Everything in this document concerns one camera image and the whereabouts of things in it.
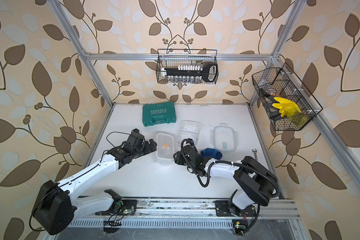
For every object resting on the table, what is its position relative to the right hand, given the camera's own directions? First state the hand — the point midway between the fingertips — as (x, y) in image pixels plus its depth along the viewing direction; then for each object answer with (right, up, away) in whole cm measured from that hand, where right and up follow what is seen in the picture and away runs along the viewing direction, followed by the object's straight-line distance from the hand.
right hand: (176, 156), depth 87 cm
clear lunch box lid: (+32, +8, +14) cm, 36 cm away
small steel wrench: (+50, 0, +7) cm, 50 cm away
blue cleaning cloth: (+22, +1, +5) cm, 22 cm away
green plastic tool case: (-14, +26, +22) cm, 37 cm away
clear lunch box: (+8, +14, +18) cm, 25 cm away
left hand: (-15, +7, -3) cm, 17 cm away
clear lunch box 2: (-6, +5, 0) cm, 8 cm away
